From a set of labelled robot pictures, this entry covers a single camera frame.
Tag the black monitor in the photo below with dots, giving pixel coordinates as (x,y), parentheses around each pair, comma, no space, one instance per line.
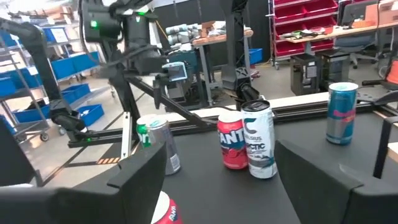
(357,12)

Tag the white Celsius can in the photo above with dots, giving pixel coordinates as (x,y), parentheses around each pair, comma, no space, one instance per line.
(259,146)

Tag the silver blue Red Bull can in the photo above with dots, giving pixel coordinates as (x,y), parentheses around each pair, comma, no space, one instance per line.
(169,146)

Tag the black aluminium frame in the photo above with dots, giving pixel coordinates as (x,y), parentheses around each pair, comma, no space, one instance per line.
(174,105)

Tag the blue screen device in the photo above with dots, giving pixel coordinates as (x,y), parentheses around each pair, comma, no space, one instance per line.
(175,72)

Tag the black computer tower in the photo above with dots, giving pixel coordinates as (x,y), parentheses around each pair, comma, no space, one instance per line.
(303,77)

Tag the white corner bracket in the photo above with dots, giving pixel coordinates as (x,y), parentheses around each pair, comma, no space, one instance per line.
(126,137)

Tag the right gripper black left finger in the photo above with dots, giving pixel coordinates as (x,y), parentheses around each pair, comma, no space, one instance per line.
(93,208)

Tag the red Fanta can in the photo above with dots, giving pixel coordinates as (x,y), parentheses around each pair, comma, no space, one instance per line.
(231,146)
(169,213)

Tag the cardboard box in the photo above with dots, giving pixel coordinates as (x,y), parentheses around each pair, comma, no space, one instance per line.
(384,14)

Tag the wooden table metal legs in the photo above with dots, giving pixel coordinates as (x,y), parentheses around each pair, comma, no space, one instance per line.
(217,39)

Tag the blue storage bin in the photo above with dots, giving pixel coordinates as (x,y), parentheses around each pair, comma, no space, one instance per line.
(255,56)
(74,65)
(93,115)
(76,91)
(31,115)

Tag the black computer tower lit fans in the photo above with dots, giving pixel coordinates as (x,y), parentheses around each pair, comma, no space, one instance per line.
(335,71)

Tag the orange shop vacuum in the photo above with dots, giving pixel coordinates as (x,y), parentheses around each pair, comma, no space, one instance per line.
(393,73)

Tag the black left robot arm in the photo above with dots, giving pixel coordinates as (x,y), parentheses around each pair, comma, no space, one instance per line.
(237,46)

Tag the light blue Red Bull can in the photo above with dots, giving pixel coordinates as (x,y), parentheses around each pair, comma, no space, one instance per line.
(342,115)

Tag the long wooden workbench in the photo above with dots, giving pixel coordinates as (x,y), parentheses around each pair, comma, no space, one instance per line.
(342,31)

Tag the grey office chair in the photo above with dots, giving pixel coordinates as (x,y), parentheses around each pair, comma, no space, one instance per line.
(354,43)

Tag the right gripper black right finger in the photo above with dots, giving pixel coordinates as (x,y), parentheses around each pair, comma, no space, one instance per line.
(326,202)

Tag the metal rack with red bins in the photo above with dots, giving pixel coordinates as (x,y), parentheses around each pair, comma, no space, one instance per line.
(298,12)

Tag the green Sprite can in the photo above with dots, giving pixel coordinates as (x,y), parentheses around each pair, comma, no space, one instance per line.
(142,137)

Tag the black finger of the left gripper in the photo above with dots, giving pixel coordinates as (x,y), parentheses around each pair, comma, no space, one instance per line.
(157,91)

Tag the black blurred machine part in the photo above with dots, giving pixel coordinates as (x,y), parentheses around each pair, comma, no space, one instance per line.
(12,155)

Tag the blue bin with white label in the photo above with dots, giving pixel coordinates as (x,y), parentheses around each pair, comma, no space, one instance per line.
(46,35)

